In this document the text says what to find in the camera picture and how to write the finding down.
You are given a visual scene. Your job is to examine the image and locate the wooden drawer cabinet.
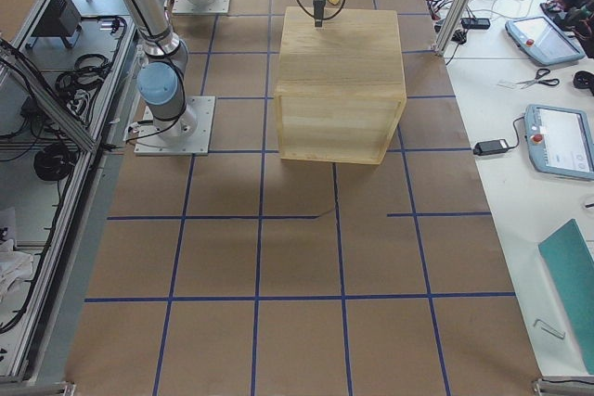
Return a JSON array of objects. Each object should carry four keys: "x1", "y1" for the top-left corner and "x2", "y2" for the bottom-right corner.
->
[{"x1": 274, "y1": 6, "x2": 407, "y2": 165}]

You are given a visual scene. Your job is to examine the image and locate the small black device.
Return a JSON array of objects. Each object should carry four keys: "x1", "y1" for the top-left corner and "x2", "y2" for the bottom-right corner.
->
[{"x1": 460, "y1": 18, "x2": 491, "y2": 30}]

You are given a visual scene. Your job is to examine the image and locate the far teach pendant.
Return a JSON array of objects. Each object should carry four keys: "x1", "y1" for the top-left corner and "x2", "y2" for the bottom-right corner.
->
[{"x1": 505, "y1": 16, "x2": 586, "y2": 67}]

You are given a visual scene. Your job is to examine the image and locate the teach pendant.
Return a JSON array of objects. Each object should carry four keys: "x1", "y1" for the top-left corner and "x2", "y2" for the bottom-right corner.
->
[
  {"x1": 523, "y1": 104, "x2": 593, "y2": 181},
  {"x1": 505, "y1": 16, "x2": 586, "y2": 67}
]

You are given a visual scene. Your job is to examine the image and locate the black power adapter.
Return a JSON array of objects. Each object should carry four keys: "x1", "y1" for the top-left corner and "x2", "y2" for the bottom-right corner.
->
[{"x1": 472, "y1": 139, "x2": 510, "y2": 157}]

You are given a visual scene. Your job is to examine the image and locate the black control box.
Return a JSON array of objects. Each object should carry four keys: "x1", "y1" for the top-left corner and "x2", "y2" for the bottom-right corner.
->
[{"x1": 27, "y1": 0, "x2": 82, "y2": 49}]

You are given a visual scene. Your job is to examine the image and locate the near teach pendant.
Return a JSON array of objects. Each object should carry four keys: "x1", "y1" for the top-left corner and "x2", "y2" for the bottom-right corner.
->
[{"x1": 523, "y1": 104, "x2": 593, "y2": 181}]

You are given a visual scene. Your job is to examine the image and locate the teal folder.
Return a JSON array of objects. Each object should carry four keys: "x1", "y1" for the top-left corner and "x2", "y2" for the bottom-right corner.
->
[{"x1": 538, "y1": 219, "x2": 593, "y2": 375}]

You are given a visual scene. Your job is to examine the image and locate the metal allen key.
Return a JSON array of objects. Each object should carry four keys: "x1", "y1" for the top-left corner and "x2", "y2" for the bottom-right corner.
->
[{"x1": 533, "y1": 318, "x2": 566, "y2": 339}]

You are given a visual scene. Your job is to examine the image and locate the black handled scissors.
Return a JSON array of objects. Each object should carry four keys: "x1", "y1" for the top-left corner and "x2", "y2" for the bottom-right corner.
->
[{"x1": 517, "y1": 68, "x2": 560, "y2": 89}]

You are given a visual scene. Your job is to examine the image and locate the coiled black cable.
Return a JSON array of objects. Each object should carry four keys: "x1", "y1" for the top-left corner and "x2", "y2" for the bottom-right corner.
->
[{"x1": 33, "y1": 143, "x2": 75, "y2": 183}]

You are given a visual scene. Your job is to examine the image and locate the aluminium frame rail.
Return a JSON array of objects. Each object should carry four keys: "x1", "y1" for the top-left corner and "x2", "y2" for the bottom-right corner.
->
[{"x1": 1, "y1": 38, "x2": 98, "y2": 152}]

